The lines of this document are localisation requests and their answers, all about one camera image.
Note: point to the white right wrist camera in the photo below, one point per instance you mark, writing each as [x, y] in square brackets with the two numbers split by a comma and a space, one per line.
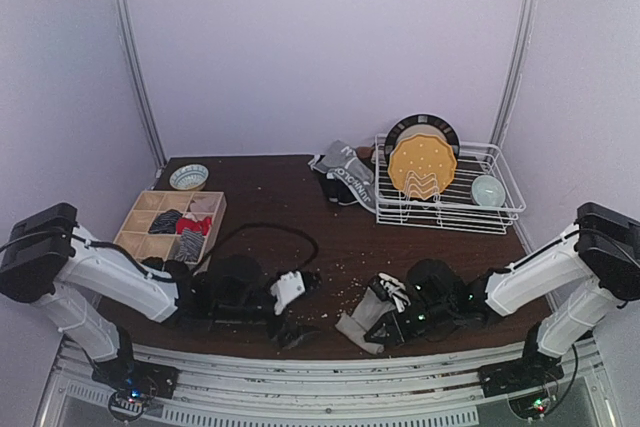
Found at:
[395, 291]

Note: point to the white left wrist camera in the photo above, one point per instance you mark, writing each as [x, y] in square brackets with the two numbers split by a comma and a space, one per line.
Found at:
[286, 289]

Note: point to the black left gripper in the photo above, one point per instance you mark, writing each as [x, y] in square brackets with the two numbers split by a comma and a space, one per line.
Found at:
[279, 322]

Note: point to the yellow scalloped plate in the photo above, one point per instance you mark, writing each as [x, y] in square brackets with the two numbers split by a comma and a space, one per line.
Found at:
[422, 166]

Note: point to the blue yellow patterned bowl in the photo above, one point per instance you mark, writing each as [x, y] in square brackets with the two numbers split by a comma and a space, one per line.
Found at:
[192, 177]

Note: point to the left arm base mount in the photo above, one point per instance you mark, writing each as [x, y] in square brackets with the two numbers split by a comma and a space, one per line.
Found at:
[136, 384]

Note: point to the pale green glass bowl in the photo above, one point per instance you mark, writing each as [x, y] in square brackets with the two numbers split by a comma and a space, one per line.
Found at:
[488, 191]

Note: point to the grey striped rolled underwear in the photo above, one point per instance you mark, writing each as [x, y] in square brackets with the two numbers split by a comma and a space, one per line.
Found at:
[189, 246]

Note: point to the wooden compartment organizer box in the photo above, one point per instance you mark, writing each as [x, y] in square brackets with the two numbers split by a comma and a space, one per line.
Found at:
[133, 234]

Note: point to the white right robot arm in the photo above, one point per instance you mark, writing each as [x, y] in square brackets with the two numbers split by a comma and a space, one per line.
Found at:
[599, 251]

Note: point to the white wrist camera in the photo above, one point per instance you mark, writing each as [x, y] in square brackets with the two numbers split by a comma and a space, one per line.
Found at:
[395, 291]
[286, 289]

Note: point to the right aluminium corner post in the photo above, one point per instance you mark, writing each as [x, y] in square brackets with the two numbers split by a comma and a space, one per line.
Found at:
[510, 91]

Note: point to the aluminium rail front frame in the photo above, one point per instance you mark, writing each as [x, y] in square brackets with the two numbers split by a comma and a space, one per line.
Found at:
[435, 390]

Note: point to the left aluminium corner post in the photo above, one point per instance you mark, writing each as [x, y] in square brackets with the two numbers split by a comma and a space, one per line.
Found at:
[132, 59]

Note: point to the brown cloth item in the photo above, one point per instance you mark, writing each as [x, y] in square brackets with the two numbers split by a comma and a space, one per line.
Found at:
[364, 152]

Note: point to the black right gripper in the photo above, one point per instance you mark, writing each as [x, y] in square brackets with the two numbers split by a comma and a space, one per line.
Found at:
[382, 317]

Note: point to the aluminium corner post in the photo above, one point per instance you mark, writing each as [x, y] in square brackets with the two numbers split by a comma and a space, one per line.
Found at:
[132, 59]
[510, 91]

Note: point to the dark striped rolled underwear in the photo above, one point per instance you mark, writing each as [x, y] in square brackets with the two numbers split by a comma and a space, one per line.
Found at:
[165, 222]

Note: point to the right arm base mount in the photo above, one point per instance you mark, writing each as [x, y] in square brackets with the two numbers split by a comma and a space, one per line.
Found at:
[525, 379]

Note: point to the pink beige rolled underwear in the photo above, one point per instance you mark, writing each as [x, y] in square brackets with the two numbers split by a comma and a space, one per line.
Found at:
[204, 204]

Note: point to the grey underwear white waistband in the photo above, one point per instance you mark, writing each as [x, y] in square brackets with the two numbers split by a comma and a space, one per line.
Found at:
[354, 326]

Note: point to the black folded underwear in box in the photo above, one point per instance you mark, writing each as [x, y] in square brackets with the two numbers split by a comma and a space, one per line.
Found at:
[155, 264]

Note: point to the red rolled underwear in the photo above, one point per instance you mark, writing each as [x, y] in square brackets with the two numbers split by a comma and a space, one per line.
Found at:
[196, 225]

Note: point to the white wire dish rack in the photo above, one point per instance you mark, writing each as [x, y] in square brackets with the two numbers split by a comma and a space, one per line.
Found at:
[454, 209]

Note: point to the black rimmed plate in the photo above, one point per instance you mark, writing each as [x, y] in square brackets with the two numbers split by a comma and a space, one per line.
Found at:
[427, 124]

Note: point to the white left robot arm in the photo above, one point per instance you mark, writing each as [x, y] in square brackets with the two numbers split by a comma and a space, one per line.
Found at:
[49, 257]

